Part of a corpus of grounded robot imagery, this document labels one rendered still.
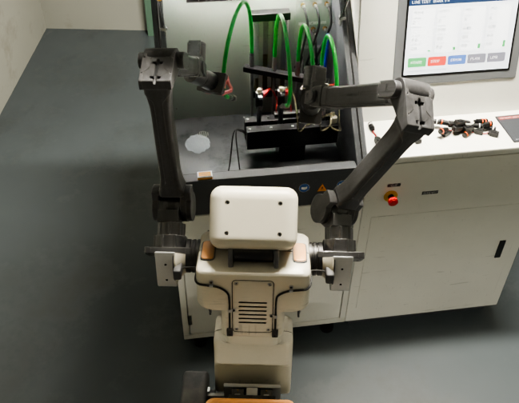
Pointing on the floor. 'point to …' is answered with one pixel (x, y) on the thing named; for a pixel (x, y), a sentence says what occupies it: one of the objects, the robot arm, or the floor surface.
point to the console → (437, 197)
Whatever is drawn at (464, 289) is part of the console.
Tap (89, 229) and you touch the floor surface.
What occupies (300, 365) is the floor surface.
